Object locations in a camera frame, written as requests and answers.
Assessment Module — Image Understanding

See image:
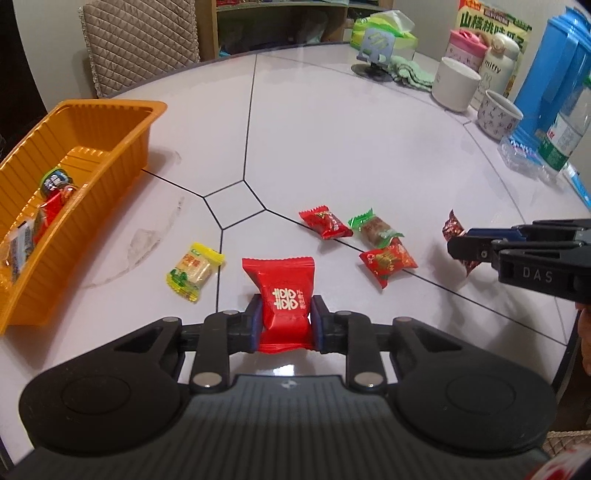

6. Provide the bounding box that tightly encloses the grey phone stand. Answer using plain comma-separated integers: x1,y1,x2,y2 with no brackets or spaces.
351,28,395,84

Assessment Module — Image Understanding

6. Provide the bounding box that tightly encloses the quilted beige chair back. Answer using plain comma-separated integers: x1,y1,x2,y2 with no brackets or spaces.
78,0,201,97

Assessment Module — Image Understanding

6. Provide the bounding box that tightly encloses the orange plastic tray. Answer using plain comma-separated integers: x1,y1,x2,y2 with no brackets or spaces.
0,99,168,337

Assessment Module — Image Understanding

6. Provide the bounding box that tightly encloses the long green snack packet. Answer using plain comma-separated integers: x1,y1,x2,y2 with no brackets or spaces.
37,167,88,206

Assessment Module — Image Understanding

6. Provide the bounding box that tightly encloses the grey black snack packet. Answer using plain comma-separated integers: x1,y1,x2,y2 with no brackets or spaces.
4,219,40,284

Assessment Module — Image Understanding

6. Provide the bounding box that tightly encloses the green yellow seed bag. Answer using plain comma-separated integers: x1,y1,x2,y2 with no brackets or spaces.
455,0,534,97

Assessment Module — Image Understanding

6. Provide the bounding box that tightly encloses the white thermos bottle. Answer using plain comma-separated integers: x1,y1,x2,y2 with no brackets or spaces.
478,33,520,100

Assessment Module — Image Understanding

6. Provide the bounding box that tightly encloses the pink lidded cup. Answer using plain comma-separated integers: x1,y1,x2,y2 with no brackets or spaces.
445,28,490,84

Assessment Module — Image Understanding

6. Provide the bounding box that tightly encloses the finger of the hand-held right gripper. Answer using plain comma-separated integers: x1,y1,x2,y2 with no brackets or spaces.
465,220,591,245
447,234,503,274

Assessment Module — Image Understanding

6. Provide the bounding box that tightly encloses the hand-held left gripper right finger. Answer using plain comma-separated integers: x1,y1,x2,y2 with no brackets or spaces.
310,294,459,392

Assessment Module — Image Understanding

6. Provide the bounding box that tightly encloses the clear blue tissue pack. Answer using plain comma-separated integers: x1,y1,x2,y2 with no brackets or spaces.
501,134,561,181

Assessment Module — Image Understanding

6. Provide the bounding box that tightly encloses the large red candy packet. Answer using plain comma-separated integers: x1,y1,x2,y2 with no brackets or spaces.
241,256,316,354

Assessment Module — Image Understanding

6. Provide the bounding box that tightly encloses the clear water bottle green label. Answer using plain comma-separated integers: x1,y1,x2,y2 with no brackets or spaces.
538,76,591,174

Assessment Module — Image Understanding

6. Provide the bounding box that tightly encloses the yellow candy packet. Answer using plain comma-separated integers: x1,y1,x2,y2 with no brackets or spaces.
166,242,225,304

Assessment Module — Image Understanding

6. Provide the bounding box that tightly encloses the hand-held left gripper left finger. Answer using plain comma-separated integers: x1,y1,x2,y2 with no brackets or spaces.
111,294,264,394

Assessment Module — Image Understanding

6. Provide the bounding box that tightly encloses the green tissue box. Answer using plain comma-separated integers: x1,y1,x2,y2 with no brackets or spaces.
351,9,419,54

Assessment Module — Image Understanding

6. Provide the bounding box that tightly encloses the blue toothpaste tube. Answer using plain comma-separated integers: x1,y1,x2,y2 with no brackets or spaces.
561,161,591,208

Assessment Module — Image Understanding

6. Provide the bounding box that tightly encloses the blue thermos jug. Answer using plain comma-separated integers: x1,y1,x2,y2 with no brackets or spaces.
512,4,591,153

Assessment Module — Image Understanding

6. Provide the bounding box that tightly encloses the green cloth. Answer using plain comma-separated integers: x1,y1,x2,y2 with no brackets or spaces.
385,53,437,88

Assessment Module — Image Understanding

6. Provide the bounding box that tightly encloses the patterned white mug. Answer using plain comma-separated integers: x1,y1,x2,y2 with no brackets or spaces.
475,89,525,141

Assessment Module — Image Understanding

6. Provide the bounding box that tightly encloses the dark red candy packet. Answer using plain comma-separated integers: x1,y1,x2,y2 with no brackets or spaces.
441,209,483,278

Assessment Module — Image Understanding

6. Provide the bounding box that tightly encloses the person's red patterned clothing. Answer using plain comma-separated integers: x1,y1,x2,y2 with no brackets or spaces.
526,443,591,480

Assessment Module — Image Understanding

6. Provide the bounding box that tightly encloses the white cup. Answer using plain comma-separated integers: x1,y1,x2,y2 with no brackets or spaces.
431,56,483,114

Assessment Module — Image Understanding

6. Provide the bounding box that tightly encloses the small red candy packet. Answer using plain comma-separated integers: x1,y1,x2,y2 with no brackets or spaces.
359,237,419,289
298,206,354,241
32,191,65,243

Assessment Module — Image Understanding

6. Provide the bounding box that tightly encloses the wooden shelf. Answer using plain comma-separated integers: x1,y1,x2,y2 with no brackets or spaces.
196,0,393,61

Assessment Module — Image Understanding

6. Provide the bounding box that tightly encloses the green brown candy packet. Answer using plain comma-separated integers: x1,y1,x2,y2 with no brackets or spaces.
348,209,402,247

